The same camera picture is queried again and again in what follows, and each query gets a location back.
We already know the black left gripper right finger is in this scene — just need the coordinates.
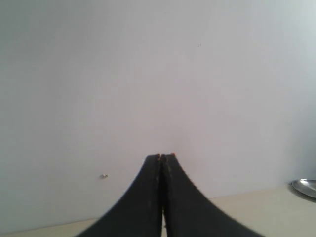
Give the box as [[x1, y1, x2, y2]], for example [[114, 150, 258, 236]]
[[160, 154, 260, 237]]

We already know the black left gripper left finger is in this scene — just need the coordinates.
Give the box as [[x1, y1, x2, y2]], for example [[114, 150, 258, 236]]
[[78, 154, 162, 237]]

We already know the silver metal plate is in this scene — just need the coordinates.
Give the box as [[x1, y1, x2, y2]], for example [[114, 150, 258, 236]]
[[291, 179, 316, 198]]

